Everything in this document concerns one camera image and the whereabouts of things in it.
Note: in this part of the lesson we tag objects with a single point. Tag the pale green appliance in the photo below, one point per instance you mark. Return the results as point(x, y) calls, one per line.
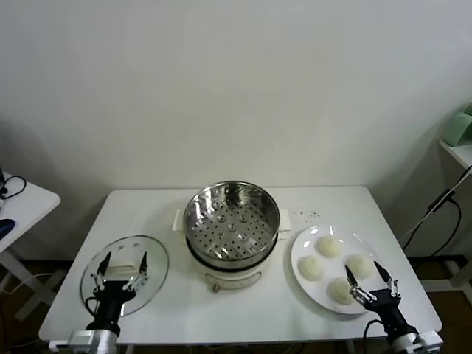
point(459, 127)

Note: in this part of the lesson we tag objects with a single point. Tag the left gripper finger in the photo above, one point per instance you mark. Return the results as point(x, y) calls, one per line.
point(140, 273)
point(100, 273)

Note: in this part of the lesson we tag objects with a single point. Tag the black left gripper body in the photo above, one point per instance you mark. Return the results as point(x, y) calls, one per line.
point(108, 302)

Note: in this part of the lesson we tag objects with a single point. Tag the stainless steel steamer basket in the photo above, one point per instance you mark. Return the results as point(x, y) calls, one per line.
point(206, 236)

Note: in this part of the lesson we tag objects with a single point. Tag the round glass pot lid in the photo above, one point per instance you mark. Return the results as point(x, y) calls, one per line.
point(158, 258)

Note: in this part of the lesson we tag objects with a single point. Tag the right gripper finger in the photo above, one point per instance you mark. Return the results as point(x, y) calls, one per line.
point(389, 282)
point(359, 289)

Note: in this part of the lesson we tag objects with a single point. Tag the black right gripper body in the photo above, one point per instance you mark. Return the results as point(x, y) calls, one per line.
point(389, 313)

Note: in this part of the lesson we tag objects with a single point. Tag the white side table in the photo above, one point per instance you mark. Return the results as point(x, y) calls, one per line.
point(33, 199)

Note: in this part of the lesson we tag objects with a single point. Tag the white shelf table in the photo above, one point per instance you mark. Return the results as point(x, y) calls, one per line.
point(461, 151)

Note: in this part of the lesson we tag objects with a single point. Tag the round white plate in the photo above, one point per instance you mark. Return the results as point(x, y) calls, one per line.
point(313, 239)

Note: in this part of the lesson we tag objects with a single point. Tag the blue computer mouse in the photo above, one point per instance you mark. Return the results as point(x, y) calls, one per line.
point(6, 226)

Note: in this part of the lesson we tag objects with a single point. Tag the cream electric cooker base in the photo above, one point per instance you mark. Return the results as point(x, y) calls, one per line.
point(236, 276)

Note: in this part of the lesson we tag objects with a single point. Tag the white steamed baozi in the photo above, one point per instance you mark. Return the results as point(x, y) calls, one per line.
point(311, 267)
point(330, 246)
point(339, 291)
point(360, 263)

